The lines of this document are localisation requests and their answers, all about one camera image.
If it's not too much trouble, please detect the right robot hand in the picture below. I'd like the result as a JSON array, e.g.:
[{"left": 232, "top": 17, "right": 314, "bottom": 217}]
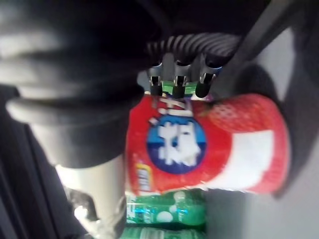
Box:
[{"left": 0, "top": 0, "right": 267, "bottom": 231}]

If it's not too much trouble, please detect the red strawberry gum bottle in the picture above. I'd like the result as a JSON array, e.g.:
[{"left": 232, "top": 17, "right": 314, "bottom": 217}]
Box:
[{"left": 124, "top": 94, "right": 292, "bottom": 197}]

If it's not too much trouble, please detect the green gum bottle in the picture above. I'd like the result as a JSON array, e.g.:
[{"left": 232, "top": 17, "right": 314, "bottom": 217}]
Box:
[
  {"left": 125, "top": 188, "right": 208, "bottom": 228},
  {"left": 124, "top": 225, "right": 208, "bottom": 239}
]

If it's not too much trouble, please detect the grey metal shelf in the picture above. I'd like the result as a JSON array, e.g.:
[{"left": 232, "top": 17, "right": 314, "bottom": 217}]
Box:
[{"left": 204, "top": 24, "right": 319, "bottom": 239}]

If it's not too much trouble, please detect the dark grey shelf bracket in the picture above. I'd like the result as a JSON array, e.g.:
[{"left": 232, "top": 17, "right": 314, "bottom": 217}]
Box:
[{"left": 218, "top": 0, "right": 319, "bottom": 84}]

